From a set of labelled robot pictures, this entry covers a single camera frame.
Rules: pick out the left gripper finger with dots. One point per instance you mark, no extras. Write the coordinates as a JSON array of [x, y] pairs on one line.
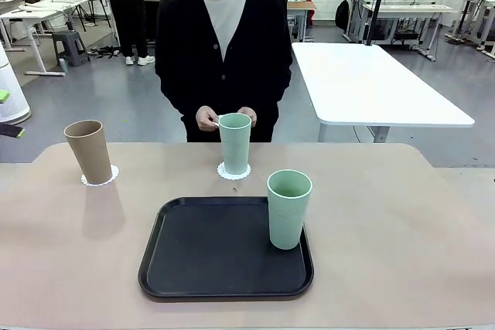
[[11, 131], [3, 96]]

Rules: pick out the brown cup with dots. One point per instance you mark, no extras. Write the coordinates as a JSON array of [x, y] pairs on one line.
[[91, 152]]

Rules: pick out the green cup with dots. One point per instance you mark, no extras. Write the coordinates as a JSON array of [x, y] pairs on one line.
[[236, 148], [288, 218]]

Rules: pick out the person's right hand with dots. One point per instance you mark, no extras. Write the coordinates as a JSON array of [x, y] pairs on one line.
[[205, 117]]

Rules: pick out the person's left hand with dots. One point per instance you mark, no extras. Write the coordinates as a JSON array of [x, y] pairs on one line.
[[253, 115]]

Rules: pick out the small bottle on floor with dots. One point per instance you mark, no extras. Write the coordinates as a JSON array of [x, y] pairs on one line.
[[63, 65]]

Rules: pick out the grey plastic stool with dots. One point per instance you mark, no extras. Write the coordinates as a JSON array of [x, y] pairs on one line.
[[69, 48]]

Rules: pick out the white desk with papers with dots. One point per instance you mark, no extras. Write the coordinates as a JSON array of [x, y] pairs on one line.
[[35, 13]]

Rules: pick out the person in grey hoodie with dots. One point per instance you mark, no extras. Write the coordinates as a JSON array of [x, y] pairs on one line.
[[123, 5]]

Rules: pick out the person in black cardigan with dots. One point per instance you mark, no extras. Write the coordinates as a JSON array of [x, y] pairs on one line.
[[185, 48]]

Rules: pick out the black serving tray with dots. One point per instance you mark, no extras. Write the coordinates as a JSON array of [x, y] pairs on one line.
[[216, 264]]

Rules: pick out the wooden desk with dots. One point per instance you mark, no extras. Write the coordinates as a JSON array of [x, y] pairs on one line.
[[301, 9]]

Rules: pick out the black backpack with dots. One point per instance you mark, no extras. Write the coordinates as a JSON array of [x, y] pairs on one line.
[[342, 13]]

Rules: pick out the white table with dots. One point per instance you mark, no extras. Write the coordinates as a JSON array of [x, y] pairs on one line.
[[375, 86]]

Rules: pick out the black metal pole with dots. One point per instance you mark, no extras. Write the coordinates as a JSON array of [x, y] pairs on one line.
[[377, 1]]

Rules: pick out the white desk with equipment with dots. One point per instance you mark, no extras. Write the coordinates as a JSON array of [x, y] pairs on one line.
[[410, 9]]

